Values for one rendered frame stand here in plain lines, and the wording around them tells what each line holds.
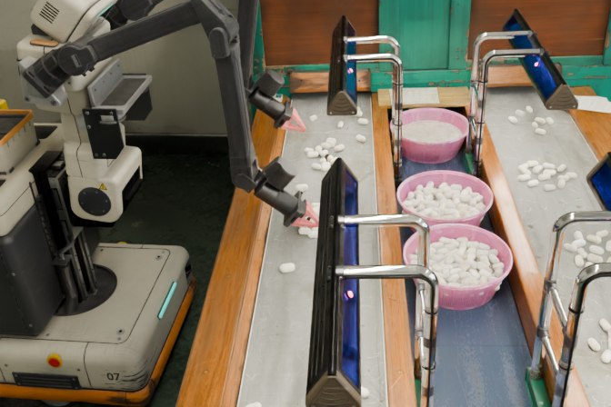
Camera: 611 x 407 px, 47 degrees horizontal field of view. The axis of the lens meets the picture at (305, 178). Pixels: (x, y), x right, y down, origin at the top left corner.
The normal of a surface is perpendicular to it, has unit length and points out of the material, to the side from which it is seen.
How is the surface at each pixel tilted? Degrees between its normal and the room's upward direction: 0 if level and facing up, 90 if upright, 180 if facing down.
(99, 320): 0
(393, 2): 90
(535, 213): 0
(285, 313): 0
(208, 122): 90
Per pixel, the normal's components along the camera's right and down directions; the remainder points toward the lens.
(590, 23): -0.07, 0.51
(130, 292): -0.06, -0.86
